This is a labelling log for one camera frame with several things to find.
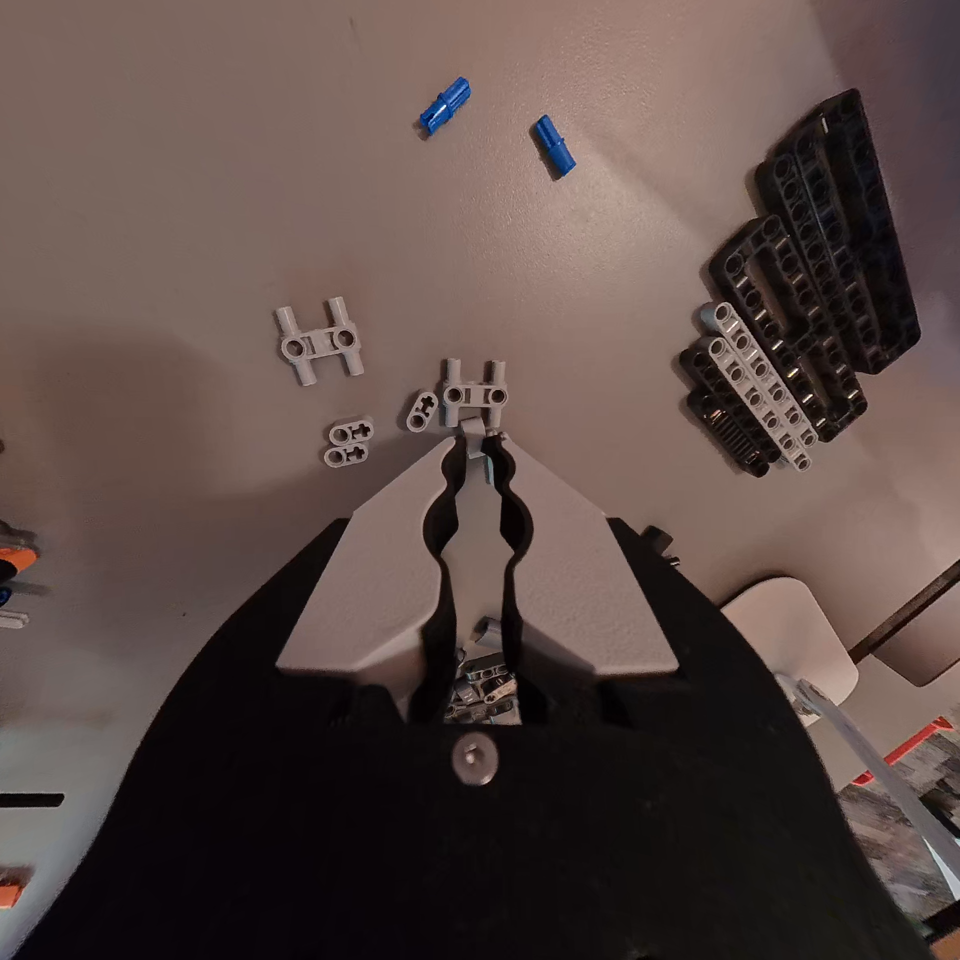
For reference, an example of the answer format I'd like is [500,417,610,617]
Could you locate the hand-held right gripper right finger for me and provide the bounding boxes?
[496,433,681,723]

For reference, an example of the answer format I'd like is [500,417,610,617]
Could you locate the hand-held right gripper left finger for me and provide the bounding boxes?
[276,436,465,723]

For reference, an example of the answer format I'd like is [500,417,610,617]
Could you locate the small grey lego axle piece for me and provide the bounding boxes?
[459,417,498,483]

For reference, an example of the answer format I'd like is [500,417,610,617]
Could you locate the grey lego H connector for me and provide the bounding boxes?
[439,357,510,430]
[273,295,366,388]

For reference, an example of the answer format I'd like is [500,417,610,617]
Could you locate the pile of grey lego pieces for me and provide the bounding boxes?
[444,651,522,725]

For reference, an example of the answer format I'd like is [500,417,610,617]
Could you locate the long grey lego beam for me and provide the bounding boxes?
[701,301,820,451]
[705,336,813,473]

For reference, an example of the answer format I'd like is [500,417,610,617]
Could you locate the stack of black lego beams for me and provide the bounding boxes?
[678,87,923,480]

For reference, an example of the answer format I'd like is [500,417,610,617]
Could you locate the blue lego pin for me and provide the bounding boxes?
[417,76,473,139]
[532,114,578,180]

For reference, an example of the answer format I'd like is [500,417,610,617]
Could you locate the white chair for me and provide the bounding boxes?
[720,576,861,727]

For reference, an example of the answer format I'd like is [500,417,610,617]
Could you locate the dark wooden bar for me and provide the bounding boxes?
[850,558,960,666]

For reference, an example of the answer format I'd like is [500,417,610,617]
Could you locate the patterned rug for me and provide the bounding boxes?
[834,723,960,942]

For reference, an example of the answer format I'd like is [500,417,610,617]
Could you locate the white plastic strap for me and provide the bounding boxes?
[775,673,960,905]

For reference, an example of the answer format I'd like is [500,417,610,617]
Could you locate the red frame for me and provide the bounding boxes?
[850,715,955,787]

